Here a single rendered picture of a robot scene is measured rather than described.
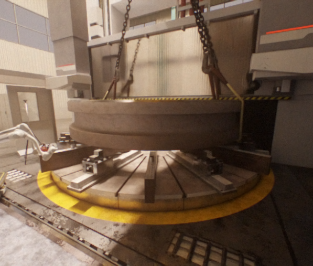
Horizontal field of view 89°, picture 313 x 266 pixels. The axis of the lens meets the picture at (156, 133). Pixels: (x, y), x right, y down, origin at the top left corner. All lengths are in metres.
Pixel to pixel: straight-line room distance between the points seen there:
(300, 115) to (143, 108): 4.26
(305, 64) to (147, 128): 2.81
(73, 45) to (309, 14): 6.13
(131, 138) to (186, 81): 3.38
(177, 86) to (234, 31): 2.17
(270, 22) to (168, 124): 2.72
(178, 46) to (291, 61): 3.46
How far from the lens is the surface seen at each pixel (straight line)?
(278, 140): 5.71
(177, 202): 2.84
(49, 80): 7.05
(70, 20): 7.00
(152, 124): 3.00
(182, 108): 2.92
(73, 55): 6.72
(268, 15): 4.30
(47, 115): 7.33
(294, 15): 4.32
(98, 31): 8.21
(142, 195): 2.72
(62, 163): 4.14
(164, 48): 6.25
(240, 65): 5.54
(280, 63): 3.65
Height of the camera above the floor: 1.74
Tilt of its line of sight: 11 degrees down
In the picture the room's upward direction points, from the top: straight up
